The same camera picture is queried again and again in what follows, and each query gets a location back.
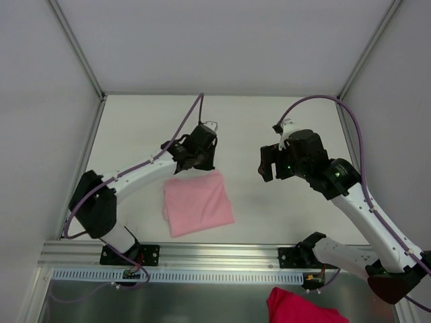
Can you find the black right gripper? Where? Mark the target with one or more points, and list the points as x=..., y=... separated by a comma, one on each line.
x=274, y=161

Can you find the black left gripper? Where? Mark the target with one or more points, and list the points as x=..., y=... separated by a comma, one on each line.
x=207, y=161

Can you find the white slotted cable duct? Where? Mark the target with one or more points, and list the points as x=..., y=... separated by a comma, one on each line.
x=178, y=276

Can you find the red t shirt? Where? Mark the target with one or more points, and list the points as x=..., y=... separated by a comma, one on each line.
x=285, y=306

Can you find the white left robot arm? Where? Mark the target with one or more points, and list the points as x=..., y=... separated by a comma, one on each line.
x=94, y=202

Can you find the right aluminium frame post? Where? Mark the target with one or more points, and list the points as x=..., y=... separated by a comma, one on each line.
x=390, y=12

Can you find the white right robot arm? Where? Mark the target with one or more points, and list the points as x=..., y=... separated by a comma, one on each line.
x=395, y=265

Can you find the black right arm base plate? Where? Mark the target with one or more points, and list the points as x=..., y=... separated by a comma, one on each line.
x=298, y=257

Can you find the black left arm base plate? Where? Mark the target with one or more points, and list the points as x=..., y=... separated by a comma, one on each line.
x=144, y=254

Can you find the left aluminium frame post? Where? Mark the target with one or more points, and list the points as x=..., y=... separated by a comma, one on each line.
x=75, y=46

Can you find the aluminium frame post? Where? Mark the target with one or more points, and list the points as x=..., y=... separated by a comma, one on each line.
x=75, y=46
x=390, y=12

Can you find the pink t shirt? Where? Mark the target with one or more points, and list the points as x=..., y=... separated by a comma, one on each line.
x=196, y=204

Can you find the aluminium front rail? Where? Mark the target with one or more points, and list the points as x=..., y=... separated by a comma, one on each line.
x=224, y=257

